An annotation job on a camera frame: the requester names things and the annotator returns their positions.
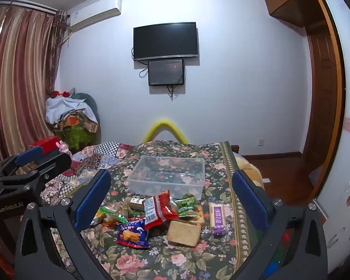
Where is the yellow foam hoop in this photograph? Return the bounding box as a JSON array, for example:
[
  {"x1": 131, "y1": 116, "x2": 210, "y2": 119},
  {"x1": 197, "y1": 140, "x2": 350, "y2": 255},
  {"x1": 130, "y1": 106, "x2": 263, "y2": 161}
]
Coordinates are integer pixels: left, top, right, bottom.
[{"x1": 143, "y1": 118, "x2": 189, "y2": 144}]

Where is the purple label cake packet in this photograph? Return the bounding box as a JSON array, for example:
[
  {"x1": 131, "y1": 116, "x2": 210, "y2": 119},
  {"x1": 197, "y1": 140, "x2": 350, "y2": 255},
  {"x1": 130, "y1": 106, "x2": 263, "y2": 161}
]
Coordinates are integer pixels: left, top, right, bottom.
[{"x1": 208, "y1": 201, "x2": 227, "y2": 237}]

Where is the green snack packet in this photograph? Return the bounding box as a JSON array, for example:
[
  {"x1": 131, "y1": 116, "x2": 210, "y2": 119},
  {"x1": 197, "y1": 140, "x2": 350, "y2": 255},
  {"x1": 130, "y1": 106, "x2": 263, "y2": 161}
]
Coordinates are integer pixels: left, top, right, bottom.
[{"x1": 175, "y1": 194, "x2": 197, "y2": 210}]

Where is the white air conditioner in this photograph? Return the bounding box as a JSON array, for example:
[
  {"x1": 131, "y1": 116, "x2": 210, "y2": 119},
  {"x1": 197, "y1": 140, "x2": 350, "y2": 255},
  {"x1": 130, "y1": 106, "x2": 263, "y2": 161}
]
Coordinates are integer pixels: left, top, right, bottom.
[{"x1": 67, "y1": 0, "x2": 122, "y2": 32}]

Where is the red snack packet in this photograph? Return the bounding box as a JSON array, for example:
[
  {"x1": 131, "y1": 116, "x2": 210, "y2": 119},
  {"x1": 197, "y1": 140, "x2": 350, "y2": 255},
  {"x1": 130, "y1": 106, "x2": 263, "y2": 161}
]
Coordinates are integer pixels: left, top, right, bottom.
[{"x1": 143, "y1": 189, "x2": 178, "y2": 231}]

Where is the clear plastic storage box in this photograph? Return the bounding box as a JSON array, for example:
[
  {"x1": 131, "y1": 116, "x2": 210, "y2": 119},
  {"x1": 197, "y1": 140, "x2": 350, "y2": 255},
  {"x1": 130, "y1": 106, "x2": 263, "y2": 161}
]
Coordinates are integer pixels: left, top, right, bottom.
[{"x1": 127, "y1": 155, "x2": 205, "y2": 200}]

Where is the brown wooden door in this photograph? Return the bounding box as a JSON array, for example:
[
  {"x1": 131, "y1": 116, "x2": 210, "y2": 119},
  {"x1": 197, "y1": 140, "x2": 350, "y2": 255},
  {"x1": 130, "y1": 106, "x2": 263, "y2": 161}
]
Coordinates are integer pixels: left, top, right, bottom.
[{"x1": 305, "y1": 20, "x2": 346, "y2": 181}]

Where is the black monitor cable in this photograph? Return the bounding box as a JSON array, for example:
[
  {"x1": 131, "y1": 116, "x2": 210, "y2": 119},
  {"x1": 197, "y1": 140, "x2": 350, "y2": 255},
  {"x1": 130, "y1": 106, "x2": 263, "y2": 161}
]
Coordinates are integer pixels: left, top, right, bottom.
[{"x1": 167, "y1": 84, "x2": 179, "y2": 101}]

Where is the patchwork quilt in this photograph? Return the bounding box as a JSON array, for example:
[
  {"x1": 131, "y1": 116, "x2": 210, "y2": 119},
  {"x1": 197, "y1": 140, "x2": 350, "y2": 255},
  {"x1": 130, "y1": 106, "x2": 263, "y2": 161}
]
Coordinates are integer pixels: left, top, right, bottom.
[{"x1": 41, "y1": 141, "x2": 132, "y2": 207}]

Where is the green striped cracker packet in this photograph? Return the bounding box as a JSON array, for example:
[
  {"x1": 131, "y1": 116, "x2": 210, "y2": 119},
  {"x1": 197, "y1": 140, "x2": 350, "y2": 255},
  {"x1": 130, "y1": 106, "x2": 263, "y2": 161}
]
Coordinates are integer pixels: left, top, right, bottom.
[{"x1": 178, "y1": 206, "x2": 207, "y2": 228}]

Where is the white stickered appliance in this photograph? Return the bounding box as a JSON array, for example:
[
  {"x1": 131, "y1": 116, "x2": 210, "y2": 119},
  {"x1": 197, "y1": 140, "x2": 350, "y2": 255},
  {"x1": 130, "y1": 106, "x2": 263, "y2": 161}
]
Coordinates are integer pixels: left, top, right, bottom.
[{"x1": 322, "y1": 176, "x2": 350, "y2": 270}]

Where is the red box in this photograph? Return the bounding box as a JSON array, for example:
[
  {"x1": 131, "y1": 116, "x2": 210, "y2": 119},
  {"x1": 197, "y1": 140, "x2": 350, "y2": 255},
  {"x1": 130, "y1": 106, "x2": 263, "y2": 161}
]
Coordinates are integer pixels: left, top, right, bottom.
[{"x1": 29, "y1": 136, "x2": 60, "y2": 154}]

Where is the wooden overhead cabinet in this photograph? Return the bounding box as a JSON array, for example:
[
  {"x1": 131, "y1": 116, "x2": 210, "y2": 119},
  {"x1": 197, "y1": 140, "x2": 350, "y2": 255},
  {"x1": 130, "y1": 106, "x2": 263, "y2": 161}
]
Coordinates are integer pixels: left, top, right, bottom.
[{"x1": 262, "y1": 0, "x2": 324, "y2": 29}]

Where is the square brown bread packet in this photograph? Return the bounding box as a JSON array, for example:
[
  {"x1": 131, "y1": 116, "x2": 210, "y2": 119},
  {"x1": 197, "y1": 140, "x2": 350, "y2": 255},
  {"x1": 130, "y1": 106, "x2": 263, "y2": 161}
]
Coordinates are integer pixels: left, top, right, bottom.
[{"x1": 166, "y1": 220, "x2": 202, "y2": 247}]

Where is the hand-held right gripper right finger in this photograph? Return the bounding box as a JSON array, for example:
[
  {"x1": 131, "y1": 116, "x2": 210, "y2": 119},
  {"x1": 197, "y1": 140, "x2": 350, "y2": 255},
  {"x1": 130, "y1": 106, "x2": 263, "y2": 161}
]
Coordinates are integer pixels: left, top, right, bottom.
[{"x1": 232, "y1": 169, "x2": 329, "y2": 280}]

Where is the clear packet floss cake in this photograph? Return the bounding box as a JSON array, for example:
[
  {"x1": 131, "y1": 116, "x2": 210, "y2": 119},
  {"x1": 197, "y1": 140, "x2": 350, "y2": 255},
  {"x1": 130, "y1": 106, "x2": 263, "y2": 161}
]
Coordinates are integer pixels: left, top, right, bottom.
[{"x1": 101, "y1": 201, "x2": 132, "y2": 226}]

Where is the cream cushion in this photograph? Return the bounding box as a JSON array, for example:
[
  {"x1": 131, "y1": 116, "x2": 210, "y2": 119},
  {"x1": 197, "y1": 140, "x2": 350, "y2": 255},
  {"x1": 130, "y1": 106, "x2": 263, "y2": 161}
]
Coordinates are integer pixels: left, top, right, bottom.
[{"x1": 235, "y1": 153, "x2": 265, "y2": 191}]

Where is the green plush toy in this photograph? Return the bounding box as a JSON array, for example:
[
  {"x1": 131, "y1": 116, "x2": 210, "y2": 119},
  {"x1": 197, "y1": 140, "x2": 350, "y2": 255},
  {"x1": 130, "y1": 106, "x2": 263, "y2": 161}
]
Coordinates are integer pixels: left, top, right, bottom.
[{"x1": 58, "y1": 122, "x2": 90, "y2": 153}]

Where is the small black wall monitor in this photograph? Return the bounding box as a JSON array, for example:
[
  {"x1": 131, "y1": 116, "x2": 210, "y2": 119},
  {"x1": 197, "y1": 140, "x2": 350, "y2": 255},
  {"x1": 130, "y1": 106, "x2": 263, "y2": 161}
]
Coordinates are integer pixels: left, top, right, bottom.
[{"x1": 148, "y1": 59, "x2": 185, "y2": 86}]

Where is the blue snack packet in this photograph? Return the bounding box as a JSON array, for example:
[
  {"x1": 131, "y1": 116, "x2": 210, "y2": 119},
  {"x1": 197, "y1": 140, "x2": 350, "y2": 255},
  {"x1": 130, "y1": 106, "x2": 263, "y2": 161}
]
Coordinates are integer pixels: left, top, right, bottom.
[{"x1": 117, "y1": 220, "x2": 151, "y2": 250}]

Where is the pile of clothes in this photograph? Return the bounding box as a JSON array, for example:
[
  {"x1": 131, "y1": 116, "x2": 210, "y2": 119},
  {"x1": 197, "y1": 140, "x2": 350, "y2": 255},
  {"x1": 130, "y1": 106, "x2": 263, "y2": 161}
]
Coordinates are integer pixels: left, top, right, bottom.
[{"x1": 45, "y1": 92, "x2": 100, "y2": 132}]

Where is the pink toy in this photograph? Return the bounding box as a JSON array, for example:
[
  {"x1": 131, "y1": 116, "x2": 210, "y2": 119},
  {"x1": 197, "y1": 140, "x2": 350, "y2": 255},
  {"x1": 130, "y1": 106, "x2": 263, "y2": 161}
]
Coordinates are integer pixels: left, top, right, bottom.
[{"x1": 55, "y1": 141, "x2": 72, "y2": 156}]

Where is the yellow snack packet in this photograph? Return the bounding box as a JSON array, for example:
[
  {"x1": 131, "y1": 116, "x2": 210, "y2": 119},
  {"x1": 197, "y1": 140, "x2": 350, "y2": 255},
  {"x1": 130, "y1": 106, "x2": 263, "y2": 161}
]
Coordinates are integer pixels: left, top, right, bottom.
[{"x1": 91, "y1": 208, "x2": 108, "y2": 227}]

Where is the large black wall television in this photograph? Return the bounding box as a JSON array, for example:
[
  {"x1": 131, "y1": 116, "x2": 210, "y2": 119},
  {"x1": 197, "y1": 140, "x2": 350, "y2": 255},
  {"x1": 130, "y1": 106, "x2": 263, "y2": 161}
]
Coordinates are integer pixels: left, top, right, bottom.
[{"x1": 133, "y1": 22, "x2": 199, "y2": 62}]

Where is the roll cake white label packet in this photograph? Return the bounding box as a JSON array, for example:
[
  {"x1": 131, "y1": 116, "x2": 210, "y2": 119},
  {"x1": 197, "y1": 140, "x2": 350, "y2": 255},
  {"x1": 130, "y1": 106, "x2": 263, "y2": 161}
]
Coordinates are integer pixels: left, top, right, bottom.
[{"x1": 125, "y1": 197, "x2": 148, "y2": 210}]

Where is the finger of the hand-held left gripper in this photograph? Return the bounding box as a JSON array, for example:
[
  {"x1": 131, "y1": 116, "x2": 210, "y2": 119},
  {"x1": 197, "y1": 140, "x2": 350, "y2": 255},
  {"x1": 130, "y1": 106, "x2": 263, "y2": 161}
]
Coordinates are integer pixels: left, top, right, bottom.
[
  {"x1": 0, "y1": 146, "x2": 45, "y2": 179},
  {"x1": 0, "y1": 151, "x2": 72, "y2": 202}
]

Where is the striped brown curtain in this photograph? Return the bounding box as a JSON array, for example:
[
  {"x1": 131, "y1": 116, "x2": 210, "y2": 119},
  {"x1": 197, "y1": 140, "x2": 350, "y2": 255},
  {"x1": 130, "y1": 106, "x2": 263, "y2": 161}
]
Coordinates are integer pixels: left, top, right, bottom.
[{"x1": 0, "y1": 4, "x2": 70, "y2": 164}]

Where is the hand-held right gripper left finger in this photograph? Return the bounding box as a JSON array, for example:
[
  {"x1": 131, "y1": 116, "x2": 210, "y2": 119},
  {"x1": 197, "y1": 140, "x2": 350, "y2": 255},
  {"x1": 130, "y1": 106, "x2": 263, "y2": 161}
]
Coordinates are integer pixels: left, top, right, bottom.
[{"x1": 14, "y1": 169, "x2": 113, "y2": 280}]

